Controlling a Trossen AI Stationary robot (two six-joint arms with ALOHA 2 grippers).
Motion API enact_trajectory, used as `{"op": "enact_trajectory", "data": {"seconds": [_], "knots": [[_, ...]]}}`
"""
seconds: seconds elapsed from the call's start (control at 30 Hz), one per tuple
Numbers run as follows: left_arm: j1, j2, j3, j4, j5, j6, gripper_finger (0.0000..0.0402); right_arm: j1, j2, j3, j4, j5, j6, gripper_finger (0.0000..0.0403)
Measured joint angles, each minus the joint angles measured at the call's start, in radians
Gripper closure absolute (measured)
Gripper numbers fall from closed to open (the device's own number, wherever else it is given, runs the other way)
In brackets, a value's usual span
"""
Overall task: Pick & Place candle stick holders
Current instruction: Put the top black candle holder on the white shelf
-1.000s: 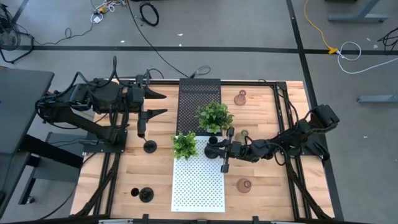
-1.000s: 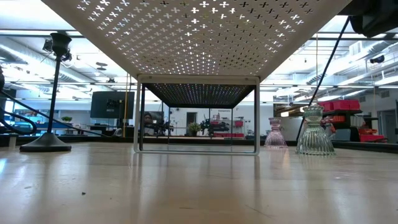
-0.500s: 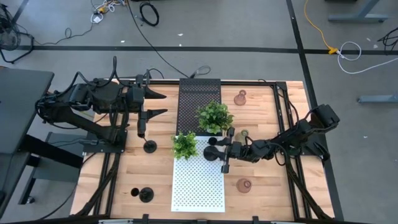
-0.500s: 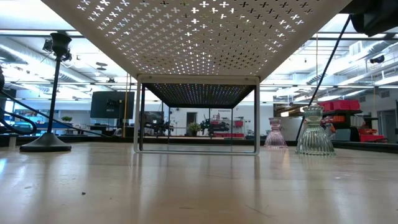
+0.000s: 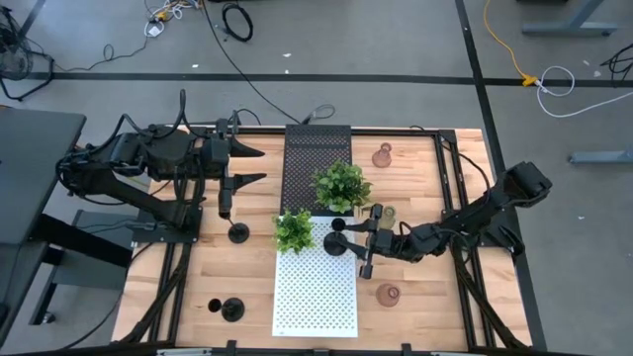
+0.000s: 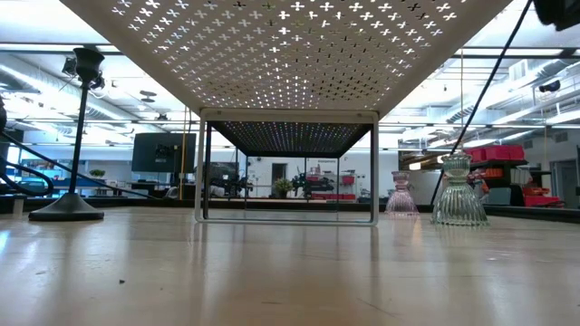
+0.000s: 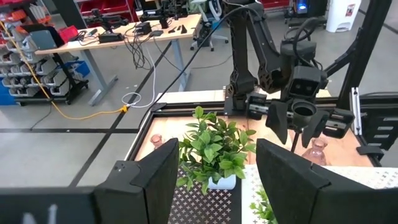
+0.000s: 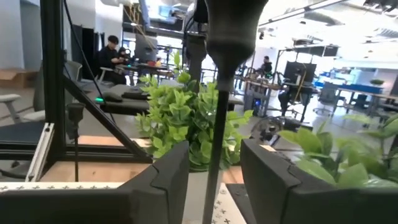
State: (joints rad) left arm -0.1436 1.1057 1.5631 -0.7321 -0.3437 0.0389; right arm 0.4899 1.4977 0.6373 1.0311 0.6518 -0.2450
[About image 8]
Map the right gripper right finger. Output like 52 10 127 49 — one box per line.
240 139 398 224

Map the blue table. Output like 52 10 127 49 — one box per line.
313 81 386 95

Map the small green plant white pot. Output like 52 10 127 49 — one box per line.
134 50 255 224

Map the black desk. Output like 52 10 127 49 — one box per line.
98 83 245 116

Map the grey desk monitor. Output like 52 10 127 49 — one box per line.
133 33 159 63

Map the person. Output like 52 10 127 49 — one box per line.
98 34 129 85
259 55 274 76

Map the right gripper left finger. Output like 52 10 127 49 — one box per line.
0 140 190 224

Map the large black monitor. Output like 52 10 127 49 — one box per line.
283 60 318 85

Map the yellow hanging cable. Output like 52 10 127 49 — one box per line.
294 70 308 103

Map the brown cardboard box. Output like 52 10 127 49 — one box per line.
0 68 40 90

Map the large green plant white pot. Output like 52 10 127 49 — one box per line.
277 112 398 190

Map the black aluminium table frame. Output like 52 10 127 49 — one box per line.
0 0 154 183

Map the grey office chair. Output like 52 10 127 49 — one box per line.
0 60 83 125

